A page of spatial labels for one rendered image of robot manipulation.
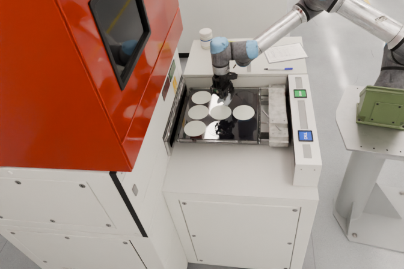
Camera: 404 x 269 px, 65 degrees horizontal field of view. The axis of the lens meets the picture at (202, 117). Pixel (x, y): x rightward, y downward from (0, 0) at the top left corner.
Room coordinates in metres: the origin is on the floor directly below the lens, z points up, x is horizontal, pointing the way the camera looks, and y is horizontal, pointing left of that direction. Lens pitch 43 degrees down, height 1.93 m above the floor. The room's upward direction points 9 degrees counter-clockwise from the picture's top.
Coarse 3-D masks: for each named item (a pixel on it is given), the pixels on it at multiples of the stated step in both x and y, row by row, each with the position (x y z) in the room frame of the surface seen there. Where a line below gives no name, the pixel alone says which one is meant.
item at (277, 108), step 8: (272, 96) 1.18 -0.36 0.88; (280, 96) 1.17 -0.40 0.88; (272, 104) 1.12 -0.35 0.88; (280, 104) 1.11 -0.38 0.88; (272, 112) 1.07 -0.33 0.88; (280, 112) 1.06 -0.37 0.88; (272, 128) 0.97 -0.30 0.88; (280, 128) 0.96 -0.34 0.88; (272, 144) 0.89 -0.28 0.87; (280, 144) 0.88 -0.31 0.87; (288, 144) 0.87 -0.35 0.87
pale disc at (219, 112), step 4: (212, 108) 1.14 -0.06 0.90; (216, 108) 1.14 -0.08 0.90; (220, 108) 1.13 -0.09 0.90; (224, 108) 1.13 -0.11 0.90; (228, 108) 1.12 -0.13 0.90; (212, 112) 1.11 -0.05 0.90; (216, 112) 1.11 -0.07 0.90; (220, 112) 1.11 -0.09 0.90; (224, 112) 1.10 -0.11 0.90; (228, 112) 1.10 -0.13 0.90; (212, 116) 1.09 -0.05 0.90; (216, 116) 1.08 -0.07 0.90; (220, 116) 1.08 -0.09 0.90; (224, 116) 1.07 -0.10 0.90
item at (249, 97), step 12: (216, 96) 1.23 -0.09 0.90; (240, 96) 1.20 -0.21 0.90; (252, 96) 1.18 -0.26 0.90; (252, 108) 1.10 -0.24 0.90; (192, 120) 1.08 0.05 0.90; (204, 120) 1.07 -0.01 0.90; (216, 120) 1.06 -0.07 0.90; (228, 120) 1.04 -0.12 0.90; (240, 120) 1.03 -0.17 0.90; (252, 120) 1.02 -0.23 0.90; (180, 132) 1.02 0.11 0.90; (204, 132) 0.99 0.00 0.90; (216, 132) 0.98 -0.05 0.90; (228, 132) 0.97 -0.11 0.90; (240, 132) 0.96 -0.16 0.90; (252, 132) 0.95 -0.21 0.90
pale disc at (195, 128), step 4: (188, 124) 1.06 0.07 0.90; (192, 124) 1.06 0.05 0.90; (196, 124) 1.05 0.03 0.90; (200, 124) 1.05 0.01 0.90; (204, 124) 1.04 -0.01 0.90; (184, 128) 1.04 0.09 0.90; (188, 128) 1.03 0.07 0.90; (192, 128) 1.03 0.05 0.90; (196, 128) 1.02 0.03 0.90; (200, 128) 1.02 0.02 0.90; (204, 128) 1.02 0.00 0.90; (188, 132) 1.01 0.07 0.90; (192, 132) 1.01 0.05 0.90; (196, 132) 1.00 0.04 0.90; (200, 132) 1.00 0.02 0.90
